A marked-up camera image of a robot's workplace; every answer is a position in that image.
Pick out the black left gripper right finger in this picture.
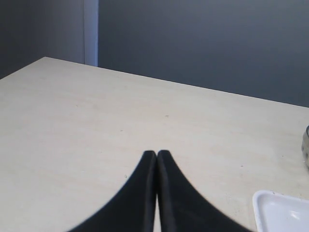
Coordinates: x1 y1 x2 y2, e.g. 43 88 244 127
157 150 249 232

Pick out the white plastic tray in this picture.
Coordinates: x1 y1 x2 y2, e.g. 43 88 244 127
252 190 309 232

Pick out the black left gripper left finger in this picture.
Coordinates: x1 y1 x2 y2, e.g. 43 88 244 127
71 150 156 232

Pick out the steel bowl of rice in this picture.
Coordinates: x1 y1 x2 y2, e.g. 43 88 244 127
301 126 309 168

